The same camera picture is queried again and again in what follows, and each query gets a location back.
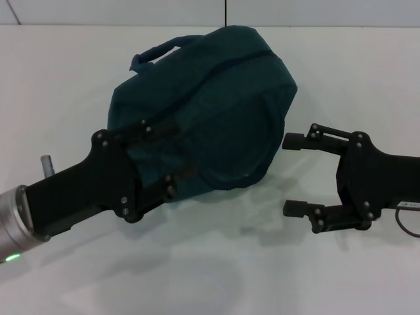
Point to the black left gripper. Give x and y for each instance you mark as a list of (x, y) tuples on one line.
[(88, 190)]

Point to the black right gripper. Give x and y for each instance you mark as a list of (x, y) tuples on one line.
[(377, 180)]

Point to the dark teal insulated lunch bag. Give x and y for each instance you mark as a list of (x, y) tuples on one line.
[(213, 115)]

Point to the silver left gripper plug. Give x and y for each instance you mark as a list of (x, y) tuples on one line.
[(48, 166)]

